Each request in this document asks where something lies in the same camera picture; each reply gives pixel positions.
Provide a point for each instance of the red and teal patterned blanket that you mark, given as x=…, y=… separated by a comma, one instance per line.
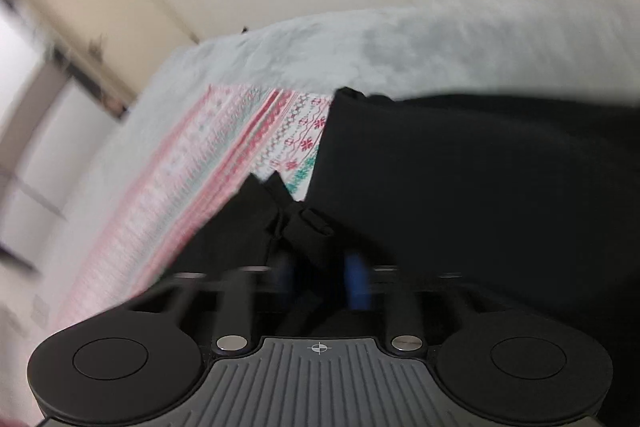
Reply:
x=200, y=167

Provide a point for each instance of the white wardrobe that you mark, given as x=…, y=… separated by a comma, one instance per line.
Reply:
x=45, y=142

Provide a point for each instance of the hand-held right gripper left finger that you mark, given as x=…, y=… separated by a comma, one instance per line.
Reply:
x=283, y=278

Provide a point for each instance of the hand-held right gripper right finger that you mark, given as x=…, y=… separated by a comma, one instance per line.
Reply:
x=356, y=283

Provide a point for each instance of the cream door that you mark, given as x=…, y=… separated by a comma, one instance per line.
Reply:
x=95, y=7

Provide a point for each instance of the black pants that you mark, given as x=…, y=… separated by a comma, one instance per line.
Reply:
x=450, y=182

